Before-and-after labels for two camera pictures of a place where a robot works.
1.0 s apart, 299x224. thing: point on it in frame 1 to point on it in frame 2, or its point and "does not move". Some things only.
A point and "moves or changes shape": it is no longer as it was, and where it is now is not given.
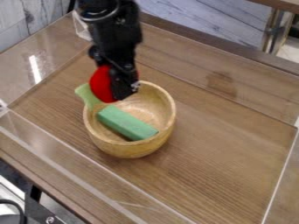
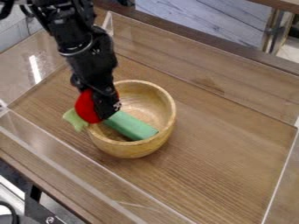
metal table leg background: x=278 y=28 does not move
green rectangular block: x=125 y=123 does not move
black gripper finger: x=97 y=56 to x=79 y=83
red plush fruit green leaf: x=97 y=89 moves or changes shape
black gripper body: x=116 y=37 to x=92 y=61
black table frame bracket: x=36 y=213 does not move
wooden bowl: x=151 y=105 does not move
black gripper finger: x=125 y=82 to x=107 y=101
